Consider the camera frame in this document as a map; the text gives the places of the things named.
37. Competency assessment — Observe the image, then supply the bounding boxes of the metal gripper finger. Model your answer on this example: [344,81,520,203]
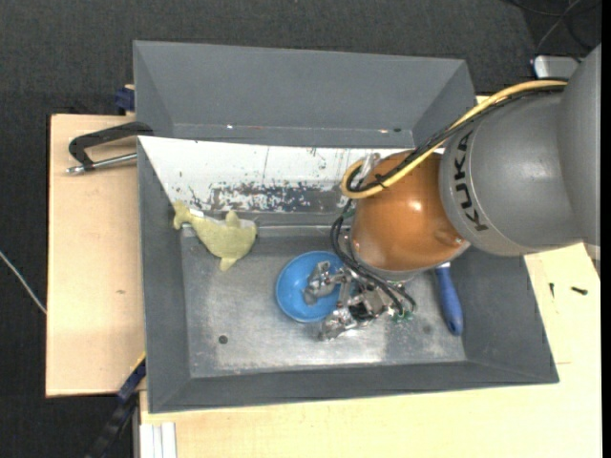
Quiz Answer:
[303,260,346,307]
[318,304,359,343]

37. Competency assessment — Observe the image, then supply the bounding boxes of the blue bowl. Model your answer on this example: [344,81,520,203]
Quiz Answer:
[275,249,358,324]

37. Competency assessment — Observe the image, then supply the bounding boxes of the grey metal bin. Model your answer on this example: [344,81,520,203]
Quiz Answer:
[132,39,560,414]

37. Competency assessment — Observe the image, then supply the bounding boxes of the yellow-green toy dolphin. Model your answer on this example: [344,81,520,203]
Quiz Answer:
[171,199,260,273]

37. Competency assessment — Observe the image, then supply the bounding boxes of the pale brown cardboard board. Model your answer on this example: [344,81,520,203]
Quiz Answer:
[45,95,573,398]

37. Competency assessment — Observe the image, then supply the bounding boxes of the blue-handled tool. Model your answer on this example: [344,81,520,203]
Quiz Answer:
[434,260,465,338]

